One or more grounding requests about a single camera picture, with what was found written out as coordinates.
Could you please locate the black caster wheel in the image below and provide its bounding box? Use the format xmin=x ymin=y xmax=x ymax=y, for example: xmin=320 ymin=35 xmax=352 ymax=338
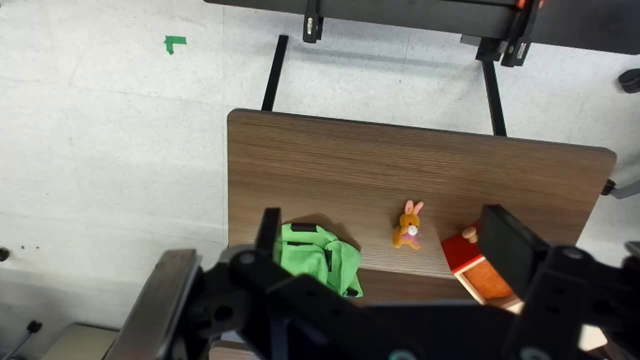
xmin=618 ymin=68 xmax=640 ymax=95

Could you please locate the black clamp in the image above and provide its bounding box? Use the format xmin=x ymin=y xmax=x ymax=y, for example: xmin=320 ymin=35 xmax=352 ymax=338
xmin=302 ymin=0 xmax=325 ymax=45
xmin=474 ymin=0 xmax=545 ymax=69

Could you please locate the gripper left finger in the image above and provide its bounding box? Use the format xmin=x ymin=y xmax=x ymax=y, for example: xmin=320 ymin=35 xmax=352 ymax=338
xmin=172 ymin=207 xmax=383 ymax=360

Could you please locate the orange plush rabbit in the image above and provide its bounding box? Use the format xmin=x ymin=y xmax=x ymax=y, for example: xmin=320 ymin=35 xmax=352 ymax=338
xmin=392 ymin=200 xmax=425 ymax=250

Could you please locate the beige box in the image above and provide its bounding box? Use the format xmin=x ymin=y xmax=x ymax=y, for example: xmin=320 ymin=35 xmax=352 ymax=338
xmin=40 ymin=322 xmax=121 ymax=360

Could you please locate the black table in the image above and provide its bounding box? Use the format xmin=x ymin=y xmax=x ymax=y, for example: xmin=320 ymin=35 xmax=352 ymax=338
xmin=202 ymin=0 xmax=640 ymax=57

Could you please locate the black cable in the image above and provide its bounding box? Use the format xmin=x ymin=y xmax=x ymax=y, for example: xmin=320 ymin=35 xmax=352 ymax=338
xmin=0 ymin=320 xmax=44 ymax=360

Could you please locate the green tape mark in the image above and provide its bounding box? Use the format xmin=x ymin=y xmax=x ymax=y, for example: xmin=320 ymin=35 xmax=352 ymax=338
xmin=163 ymin=35 xmax=188 ymax=55

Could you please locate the red wooden drawer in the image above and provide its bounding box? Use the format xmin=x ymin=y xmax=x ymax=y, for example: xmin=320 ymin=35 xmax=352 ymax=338
xmin=440 ymin=225 xmax=524 ymax=314

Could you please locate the red wooden toy box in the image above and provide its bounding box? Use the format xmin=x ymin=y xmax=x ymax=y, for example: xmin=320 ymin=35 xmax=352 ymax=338
xmin=440 ymin=225 xmax=609 ymax=352

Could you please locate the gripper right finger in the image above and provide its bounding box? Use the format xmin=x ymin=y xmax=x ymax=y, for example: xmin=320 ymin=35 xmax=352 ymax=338
xmin=479 ymin=204 xmax=640 ymax=360

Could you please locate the green cloth bag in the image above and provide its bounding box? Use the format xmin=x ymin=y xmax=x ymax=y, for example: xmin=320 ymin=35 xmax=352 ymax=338
xmin=273 ymin=222 xmax=364 ymax=299

